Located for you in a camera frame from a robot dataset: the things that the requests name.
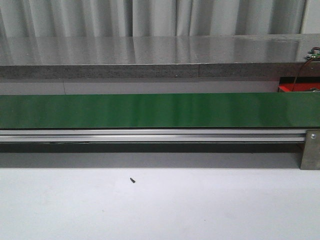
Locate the green conveyor belt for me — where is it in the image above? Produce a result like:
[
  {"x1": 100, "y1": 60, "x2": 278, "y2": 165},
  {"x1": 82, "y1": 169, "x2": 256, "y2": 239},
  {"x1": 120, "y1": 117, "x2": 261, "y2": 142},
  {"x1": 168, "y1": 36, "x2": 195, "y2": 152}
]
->
[{"x1": 0, "y1": 92, "x2": 320, "y2": 129}]

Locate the grey stone counter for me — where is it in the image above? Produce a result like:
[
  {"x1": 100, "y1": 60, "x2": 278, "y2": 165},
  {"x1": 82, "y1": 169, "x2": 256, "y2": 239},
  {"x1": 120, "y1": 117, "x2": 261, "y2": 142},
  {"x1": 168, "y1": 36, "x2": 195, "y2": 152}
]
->
[{"x1": 0, "y1": 34, "x2": 320, "y2": 79}]

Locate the red bin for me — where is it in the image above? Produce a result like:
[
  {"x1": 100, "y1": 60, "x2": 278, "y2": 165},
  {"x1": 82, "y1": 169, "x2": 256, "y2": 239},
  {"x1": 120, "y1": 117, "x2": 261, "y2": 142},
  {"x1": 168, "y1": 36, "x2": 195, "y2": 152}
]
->
[{"x1": 278, "y1": 77, "x2": 320, "y2": 92}]

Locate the small green circuit board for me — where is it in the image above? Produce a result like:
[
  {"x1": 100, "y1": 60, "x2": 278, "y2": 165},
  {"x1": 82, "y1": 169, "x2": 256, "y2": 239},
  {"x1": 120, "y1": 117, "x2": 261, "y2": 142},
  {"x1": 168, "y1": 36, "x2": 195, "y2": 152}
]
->
[{"x1": 305, "y1": 47, "x2": 320, "y2": 61}]

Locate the grey curtain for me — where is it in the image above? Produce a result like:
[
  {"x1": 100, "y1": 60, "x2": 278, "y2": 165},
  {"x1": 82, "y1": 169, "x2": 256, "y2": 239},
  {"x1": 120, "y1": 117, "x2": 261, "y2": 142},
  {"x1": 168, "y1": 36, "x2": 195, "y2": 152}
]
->
[{"x1": 0, "y1": 0, "x2": 306, "y2": 38}]

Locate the aluminium conveyor side rail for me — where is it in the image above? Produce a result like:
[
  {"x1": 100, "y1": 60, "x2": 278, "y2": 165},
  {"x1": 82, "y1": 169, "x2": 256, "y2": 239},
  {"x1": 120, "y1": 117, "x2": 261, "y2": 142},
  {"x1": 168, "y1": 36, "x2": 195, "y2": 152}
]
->
[{"x1": 0, "y1": 128, "x2": 307, "y2": 143}]

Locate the red and black wire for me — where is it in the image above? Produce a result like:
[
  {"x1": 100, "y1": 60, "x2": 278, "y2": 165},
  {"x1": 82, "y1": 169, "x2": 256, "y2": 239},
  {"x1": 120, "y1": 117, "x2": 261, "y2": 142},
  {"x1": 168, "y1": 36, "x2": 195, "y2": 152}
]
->
[{"x1": 291, "y1": 46, "x2": 320, "y2": 93}]

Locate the metal conveyor support bracket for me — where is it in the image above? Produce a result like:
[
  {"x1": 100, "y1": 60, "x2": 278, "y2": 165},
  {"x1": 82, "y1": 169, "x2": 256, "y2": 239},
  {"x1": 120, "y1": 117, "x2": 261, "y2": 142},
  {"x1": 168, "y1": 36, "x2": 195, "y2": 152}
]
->
[{"x1": 300, "y1": 129, "x2": 320, "y2": 170}]

